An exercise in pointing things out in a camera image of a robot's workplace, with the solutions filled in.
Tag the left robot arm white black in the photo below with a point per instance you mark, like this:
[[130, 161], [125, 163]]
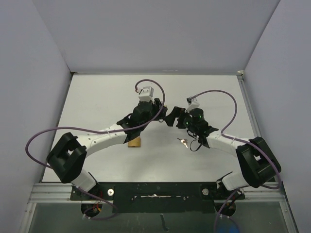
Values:
[[68, 155]]

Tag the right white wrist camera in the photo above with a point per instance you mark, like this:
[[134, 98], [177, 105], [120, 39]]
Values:
[[192, 104]]

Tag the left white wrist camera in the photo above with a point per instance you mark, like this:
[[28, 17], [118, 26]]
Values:
[[145, 94]]

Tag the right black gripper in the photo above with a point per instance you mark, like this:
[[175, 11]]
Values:
[[177, 112]]

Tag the silver key bunch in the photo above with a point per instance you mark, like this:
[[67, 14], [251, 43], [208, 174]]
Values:
[[184, 142]]

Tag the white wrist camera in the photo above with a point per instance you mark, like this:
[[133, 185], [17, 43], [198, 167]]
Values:
[[192, 104], [145, 94]]

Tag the aluminium rail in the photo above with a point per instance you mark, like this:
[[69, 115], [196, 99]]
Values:
[[50, 193], [251, 114]]

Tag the aluminium front rail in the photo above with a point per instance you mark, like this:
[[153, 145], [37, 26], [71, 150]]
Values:
[[50, 193]]

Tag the large brass padlock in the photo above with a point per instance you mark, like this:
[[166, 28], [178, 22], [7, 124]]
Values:
[[135, 143]]

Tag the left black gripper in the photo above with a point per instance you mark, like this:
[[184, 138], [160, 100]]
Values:
[[156, 106]]

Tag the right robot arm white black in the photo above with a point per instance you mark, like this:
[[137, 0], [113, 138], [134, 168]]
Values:
[[257, 162]]

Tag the aluminium right side rail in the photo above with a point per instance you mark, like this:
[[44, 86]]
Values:
[[251, 114]]

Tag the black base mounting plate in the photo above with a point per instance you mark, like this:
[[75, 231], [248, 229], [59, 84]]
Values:
[[151, 197]]

